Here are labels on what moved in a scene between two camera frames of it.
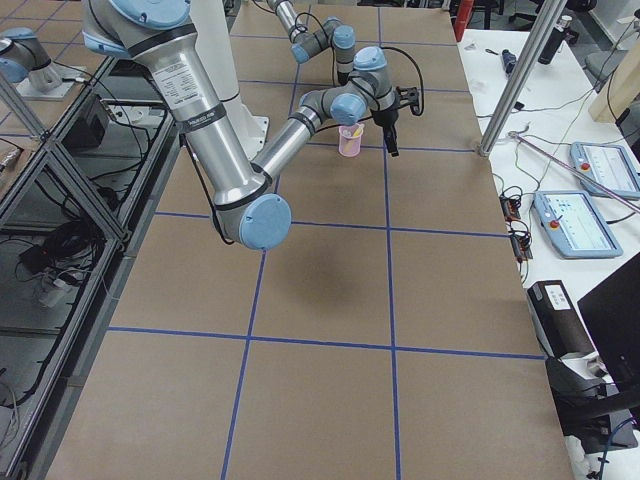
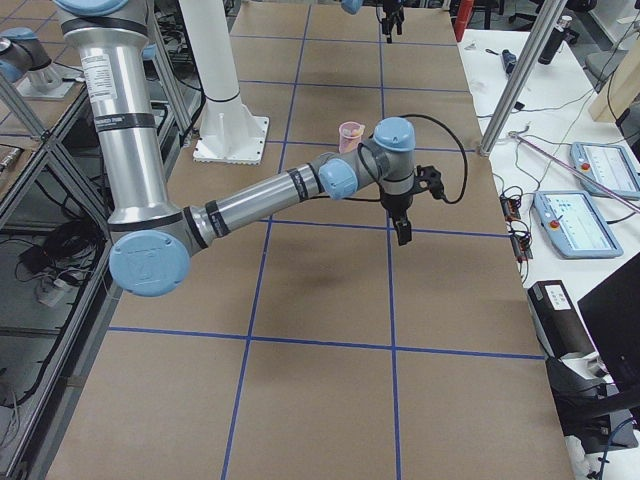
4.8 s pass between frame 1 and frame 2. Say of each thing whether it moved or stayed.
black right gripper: moved
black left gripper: moved
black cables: stayed
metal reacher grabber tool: stayed
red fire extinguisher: stayed
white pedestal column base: stayed
